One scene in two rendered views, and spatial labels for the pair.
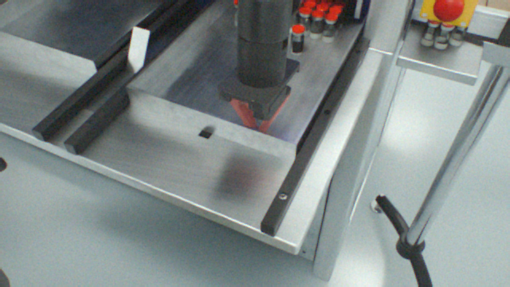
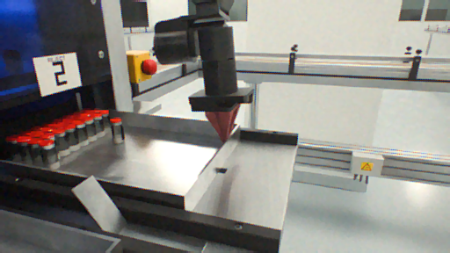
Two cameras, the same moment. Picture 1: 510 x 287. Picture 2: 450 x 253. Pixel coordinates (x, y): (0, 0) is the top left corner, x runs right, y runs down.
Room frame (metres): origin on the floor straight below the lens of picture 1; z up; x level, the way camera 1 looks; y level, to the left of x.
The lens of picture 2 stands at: (0.46, 0.47, 1.11)
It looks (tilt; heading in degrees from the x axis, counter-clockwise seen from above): 21 degrees down; 262
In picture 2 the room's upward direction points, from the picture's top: straight up
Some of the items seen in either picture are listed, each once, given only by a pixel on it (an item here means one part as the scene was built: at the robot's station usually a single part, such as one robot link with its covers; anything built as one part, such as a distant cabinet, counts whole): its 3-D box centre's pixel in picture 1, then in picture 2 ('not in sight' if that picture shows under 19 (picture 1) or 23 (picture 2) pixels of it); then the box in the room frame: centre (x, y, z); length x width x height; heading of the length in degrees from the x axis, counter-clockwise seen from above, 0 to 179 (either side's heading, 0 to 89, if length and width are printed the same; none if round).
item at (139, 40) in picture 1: (117, 68); (139, 216); (0.52, 0.21, 0.91); 0.14 x 0.03 x 0.06; 154
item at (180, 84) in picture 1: (259, 55); (127, 147); (0.57, -0.01, 0.90); 0.34 x 0.26 x 0.04; 155
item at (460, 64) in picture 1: (441, 49); (127, 110); (0.62, -0.32, 0.87); 0.14 x 0.13 x 0.02; 155
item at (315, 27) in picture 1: (286, 17); (76, 135); (0.67, -0.05, 0.90); 0.18 x 0.02 x 0.05; 65
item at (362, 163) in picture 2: not in sight; (366, 164); (-0.32, -0.57, 0.50); 0.12 x 0.05 x 0.09; 155
